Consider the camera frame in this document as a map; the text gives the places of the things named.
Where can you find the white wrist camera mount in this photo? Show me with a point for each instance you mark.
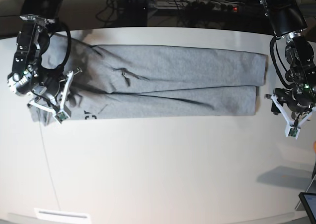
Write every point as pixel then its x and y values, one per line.
pixel 59 114
pixel 293 126

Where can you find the white label on table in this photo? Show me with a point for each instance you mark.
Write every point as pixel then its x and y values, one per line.
pixel 41 211

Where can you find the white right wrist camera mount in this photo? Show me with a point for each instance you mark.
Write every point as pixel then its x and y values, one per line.
pixel 59 114

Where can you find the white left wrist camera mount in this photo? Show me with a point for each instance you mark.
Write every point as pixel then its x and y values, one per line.
pixel 293 126

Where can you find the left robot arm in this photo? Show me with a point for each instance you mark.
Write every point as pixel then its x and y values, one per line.
pixel 299 80

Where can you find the grey T-shirt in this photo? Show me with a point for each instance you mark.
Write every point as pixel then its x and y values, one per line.
pixel 147 81

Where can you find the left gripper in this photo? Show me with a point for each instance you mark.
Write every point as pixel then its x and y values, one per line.
pixel 296 103

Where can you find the white power strip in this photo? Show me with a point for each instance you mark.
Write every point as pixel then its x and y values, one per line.
pixel 208 5

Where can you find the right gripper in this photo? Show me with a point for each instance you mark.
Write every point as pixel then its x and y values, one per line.
pixel 56 91

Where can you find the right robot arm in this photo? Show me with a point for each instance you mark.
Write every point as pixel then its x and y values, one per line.
pixel 28 75

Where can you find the black tablet screen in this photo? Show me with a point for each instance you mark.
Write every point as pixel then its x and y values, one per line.
pixel 309 203

